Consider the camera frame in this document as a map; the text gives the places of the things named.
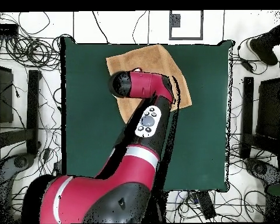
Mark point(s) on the orange terry towel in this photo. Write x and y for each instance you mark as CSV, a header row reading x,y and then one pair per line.
x,y
154,60

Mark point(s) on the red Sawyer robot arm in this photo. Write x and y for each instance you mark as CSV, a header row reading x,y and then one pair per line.
x,y
149,84

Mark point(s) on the dark green table cloth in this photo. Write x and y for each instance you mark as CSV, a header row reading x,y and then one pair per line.
x,y
95,140

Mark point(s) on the narrow black power strip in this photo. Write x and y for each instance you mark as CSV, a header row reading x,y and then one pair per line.
x,y
57,166

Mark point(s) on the person's dark shoe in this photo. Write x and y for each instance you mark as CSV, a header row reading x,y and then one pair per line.
x,y
262,52

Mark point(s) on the black rectangular box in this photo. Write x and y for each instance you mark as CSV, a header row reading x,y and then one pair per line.
x,y
4,29

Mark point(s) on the wide black power strip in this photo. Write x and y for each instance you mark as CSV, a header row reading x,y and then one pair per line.
x,y
206,205

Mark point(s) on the grey square frame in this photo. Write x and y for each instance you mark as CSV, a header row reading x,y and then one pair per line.
x,y
175,21

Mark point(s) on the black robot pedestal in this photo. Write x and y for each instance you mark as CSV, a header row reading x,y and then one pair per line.
x,y
162,207

